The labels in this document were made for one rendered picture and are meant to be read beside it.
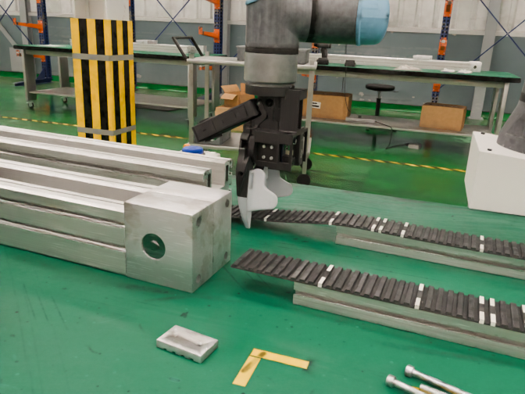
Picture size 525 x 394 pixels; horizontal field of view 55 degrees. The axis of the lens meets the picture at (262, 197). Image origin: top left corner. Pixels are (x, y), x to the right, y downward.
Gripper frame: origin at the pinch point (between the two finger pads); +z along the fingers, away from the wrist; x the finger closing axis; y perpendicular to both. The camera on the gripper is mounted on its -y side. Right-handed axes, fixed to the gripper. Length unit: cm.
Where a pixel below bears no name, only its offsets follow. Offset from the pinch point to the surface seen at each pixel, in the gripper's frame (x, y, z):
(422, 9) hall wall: 741, -54, -68
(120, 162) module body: -5.1, -20.6, -6.6
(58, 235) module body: -23.7, -16.1, -1.8
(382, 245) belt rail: -2.0, 20.8, 0.5
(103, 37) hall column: 236, -217, -18
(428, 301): -20.2, 28.1, -2.0
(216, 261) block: -18.0, 3.1, 0.0
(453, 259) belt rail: -2.0, 30.1, 0.6
